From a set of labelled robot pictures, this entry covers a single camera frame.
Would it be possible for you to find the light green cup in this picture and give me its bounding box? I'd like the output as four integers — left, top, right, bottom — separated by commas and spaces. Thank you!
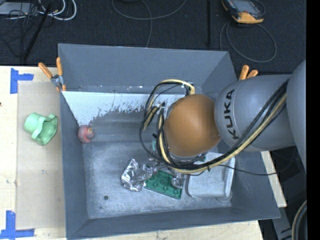
23, 112, 58, 146

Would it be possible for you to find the dark green flat block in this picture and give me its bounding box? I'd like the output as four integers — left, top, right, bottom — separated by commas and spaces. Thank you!
144, 170, 183, 200

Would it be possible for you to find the grey metal bin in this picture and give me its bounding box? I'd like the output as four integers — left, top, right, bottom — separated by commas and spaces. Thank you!
57, 43, 281, 240

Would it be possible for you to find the brown cardboard board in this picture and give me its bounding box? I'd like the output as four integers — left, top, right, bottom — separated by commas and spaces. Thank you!
15, 80, 66, 230

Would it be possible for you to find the red apple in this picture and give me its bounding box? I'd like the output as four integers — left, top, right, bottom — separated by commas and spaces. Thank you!
77, 124, 96, 144

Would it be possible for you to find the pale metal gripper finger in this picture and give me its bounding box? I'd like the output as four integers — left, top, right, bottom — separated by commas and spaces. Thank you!
141, 163, 154, 183
171, 172, 185, 190

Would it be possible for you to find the white plastic tray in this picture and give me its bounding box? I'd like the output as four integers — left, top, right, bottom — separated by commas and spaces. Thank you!
186, 151, 236, 200

